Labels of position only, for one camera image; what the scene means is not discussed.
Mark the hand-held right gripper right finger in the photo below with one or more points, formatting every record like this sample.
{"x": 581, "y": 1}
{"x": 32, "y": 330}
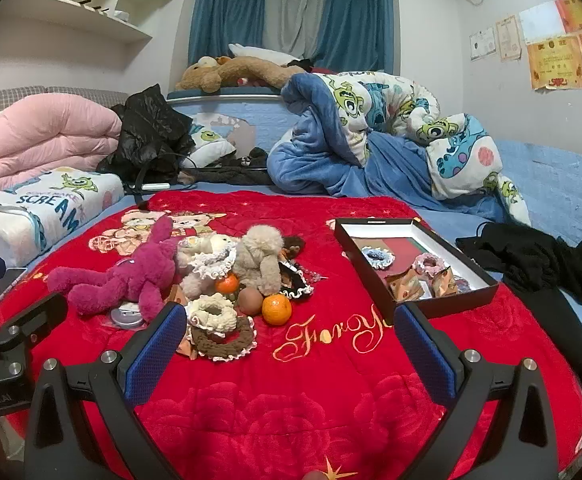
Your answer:
{"x": 426, "y": 352}

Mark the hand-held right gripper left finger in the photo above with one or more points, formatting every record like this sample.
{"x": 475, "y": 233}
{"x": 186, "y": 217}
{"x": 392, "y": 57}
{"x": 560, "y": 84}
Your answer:
{"x": 156, "y": 355}

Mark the round silver tin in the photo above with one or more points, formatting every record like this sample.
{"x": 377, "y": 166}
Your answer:
{"x": 126, "y": 318}

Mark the magenta plush toy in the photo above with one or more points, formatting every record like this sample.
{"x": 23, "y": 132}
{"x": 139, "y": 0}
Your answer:
{"x": 126, "y": 280}

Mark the black cardboard box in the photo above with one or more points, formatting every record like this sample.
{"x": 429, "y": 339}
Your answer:
{"x": 416, "y": 240}

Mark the large orange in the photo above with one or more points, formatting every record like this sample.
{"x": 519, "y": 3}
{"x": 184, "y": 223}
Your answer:
{"x": 276, "y": 309}

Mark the beige plush toy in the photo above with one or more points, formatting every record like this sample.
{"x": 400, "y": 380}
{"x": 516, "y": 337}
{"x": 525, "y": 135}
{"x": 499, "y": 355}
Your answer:
{"x": 261, "y": 260}

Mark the orange snack packet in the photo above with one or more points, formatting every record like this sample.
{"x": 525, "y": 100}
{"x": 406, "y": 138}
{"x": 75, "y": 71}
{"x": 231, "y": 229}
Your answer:
{"x": 421, "y": 286}

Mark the brown knitted scrunchie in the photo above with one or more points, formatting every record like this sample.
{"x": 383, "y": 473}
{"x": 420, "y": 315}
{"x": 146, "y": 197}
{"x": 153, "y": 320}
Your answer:
{"x": 223, "y": 342}

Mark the cream knitted scrunchie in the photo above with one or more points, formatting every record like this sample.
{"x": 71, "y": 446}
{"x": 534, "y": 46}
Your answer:
{"x": 216, "y": 311}

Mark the large cartoon print pillow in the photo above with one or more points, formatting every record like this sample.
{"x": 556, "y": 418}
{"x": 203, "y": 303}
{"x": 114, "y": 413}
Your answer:
{"x": 36, "y": 215}

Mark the pink knitted scrunchie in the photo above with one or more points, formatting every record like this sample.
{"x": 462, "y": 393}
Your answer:
{"x": 431, "y": 263}

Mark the small orange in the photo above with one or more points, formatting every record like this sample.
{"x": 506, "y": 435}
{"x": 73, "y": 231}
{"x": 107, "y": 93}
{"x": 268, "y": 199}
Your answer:
{"x": 227, "y": 285}

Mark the white lace scrunchie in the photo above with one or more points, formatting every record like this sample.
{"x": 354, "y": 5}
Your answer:
{"x": 211, "y": 265}

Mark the brown egg-shaped toy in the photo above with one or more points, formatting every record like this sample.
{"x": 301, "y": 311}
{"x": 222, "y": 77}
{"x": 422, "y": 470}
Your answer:
{"x": 249, "y": 301}

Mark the blue knitted scrunchie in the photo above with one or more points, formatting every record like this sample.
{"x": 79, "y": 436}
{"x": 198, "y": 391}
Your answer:
{"x": 375, "y": 255}

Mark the white plush toy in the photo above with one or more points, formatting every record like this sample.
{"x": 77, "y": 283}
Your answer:
{"x": 201, "y": 250}

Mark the black clothing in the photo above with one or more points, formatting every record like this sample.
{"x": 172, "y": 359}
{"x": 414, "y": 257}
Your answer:
{"x": 521, "y": 255}

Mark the red printed blanket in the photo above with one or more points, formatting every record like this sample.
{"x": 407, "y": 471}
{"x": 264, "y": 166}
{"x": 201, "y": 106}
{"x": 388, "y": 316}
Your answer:
{"x": 296, "y": 410}

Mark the pink quilt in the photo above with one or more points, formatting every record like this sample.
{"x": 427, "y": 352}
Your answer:
{"x": 36, "y": 135}

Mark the black lace scrunchie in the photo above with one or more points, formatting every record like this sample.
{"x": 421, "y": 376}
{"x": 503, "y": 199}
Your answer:
{"x": 293, "y": 285}

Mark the white stick-shaped device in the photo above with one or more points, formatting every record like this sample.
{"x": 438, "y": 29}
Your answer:
{"x": 156, "y": 186}

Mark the dark brown fuzzy scrunchie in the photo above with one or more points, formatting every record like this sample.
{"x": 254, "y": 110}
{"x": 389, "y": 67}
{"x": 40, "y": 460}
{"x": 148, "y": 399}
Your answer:
{"x": 296, "y": 245}

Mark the dark knitted cloth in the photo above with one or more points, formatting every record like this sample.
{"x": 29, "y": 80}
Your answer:
{"x": 221, "y": 175}

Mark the blue bed sheet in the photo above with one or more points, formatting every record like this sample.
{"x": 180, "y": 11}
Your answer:
{"x": 551, "y": 180}

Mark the black puffer jacket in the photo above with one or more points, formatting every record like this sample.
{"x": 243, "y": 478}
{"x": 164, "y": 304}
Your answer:
{"x": 151, "y": 130}

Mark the small cartoon print pillow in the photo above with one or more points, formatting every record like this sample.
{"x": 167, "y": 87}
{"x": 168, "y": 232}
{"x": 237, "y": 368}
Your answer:
{"x": 211, "y": 142}

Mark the blue cartoon print duvet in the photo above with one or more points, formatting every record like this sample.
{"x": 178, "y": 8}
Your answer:
{"x": 381, "y": 130}

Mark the brown teddy bear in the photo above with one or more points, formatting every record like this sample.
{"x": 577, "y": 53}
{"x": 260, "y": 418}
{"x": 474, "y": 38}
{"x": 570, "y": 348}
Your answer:
{"x": 241, "y": 72}

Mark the white plush pillow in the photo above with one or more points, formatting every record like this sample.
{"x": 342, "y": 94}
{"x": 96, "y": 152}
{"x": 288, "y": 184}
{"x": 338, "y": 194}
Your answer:
{"x": 261, "y": 53}

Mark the blue curtain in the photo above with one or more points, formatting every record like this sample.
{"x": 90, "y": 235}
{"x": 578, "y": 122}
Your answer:
{"x": 221, "y": 15}

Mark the grey curtain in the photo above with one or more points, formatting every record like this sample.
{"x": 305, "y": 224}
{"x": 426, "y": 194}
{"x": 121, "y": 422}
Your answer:
{"x": 291, "y": 15}

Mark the white wall shelf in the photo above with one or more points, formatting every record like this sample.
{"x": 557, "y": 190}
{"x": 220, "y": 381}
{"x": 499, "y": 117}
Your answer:
{"x": 91, "y": 5}

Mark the group of wall certificates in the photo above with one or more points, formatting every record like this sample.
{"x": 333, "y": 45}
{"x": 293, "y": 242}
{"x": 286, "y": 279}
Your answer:
{"x": 556, "y": 60}

